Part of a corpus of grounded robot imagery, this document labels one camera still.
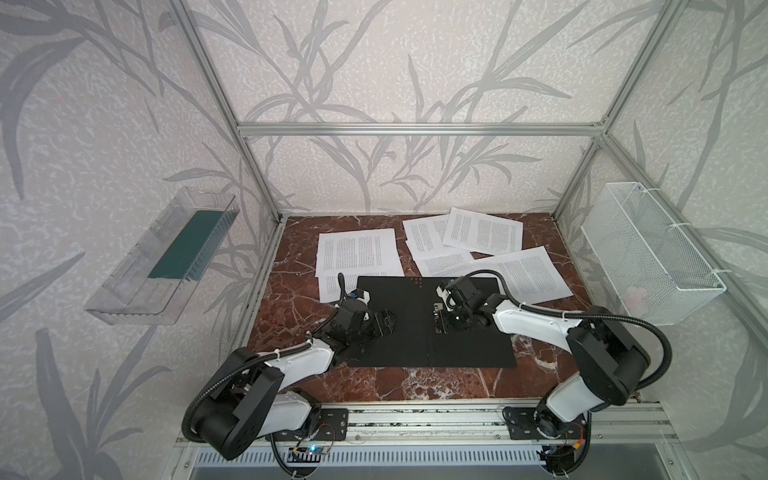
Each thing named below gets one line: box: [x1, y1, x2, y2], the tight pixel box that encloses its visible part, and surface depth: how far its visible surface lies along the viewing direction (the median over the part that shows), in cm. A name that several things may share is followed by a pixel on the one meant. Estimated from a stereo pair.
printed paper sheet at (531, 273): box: [470, 246, 574, 305], surface depth 107 cm
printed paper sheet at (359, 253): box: [316, 228, 405, 278], surface depth 110 cm
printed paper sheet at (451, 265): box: [412, 251, 474, 277], surface depth 108 cm
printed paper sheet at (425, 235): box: [402, 214, 449, 260], surface depth 118 cm
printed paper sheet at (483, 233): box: [443, 207, 523, 255], surface depth 118 cm
